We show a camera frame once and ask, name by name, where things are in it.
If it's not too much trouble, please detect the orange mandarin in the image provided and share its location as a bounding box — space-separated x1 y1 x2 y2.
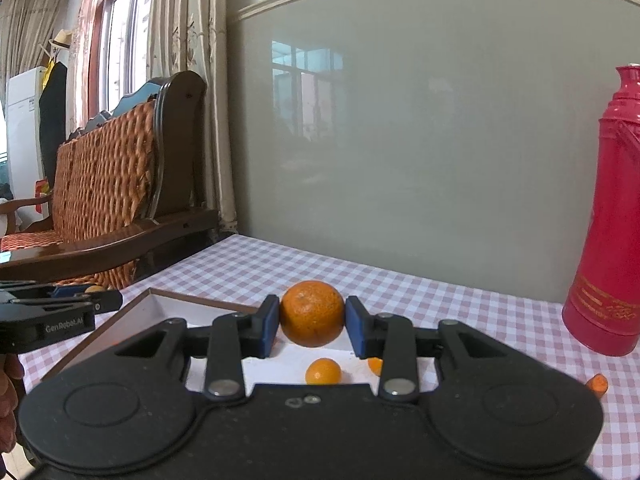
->
279 280 347 348

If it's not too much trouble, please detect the orange carrot stub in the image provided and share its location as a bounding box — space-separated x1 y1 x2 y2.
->
585 374 609 401

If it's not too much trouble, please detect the white refrigerator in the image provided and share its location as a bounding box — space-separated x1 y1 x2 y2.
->
5 66 51 202

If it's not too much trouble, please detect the person's left hand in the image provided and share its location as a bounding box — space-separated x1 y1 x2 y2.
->
0 354 25 456

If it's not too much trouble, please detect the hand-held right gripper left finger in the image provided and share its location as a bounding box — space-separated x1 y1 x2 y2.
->
114 294 281 402

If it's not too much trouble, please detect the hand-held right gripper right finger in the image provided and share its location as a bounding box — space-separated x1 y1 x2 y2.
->
346 295 508 403

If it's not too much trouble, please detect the red thermos jug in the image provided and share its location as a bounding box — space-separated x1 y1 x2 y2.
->
561 64 640 357

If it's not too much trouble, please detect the black hanging coat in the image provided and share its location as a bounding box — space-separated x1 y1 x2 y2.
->
39 60 69 192

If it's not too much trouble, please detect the beige embroidered curtain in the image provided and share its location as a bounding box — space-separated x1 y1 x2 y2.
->
145 0 242 234

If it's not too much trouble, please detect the brown framed window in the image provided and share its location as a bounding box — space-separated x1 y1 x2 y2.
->
89 0 161 128

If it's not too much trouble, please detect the beige pleated curtain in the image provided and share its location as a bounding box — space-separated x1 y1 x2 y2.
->
0 0 77 86

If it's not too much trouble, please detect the brown cardboard box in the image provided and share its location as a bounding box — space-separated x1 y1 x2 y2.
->
42 287 443 396

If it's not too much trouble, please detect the wooden bench with woven cushion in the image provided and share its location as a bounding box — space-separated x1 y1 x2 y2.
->
0 70 221 292

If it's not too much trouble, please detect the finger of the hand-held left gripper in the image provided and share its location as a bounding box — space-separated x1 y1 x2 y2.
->
0 280 87 298
0 290 124 317

